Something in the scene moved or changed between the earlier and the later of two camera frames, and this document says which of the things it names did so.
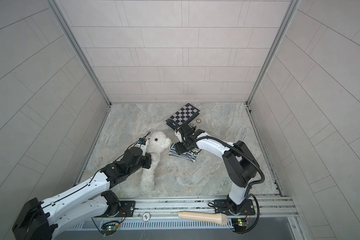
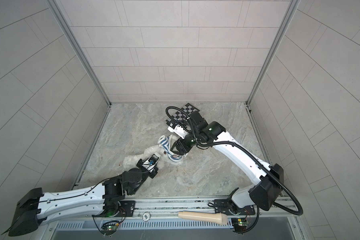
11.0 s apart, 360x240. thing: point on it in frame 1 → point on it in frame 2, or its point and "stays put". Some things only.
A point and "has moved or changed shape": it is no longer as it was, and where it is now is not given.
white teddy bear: [157, 143] has moved or changed shape
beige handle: [217, 218] stays put
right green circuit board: [239, 225] stays put
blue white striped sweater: [191, 155] → [163, 141]
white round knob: [146, 216] stays put
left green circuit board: [109, 229] stays put
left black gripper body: [142, 163] → [143, 175]
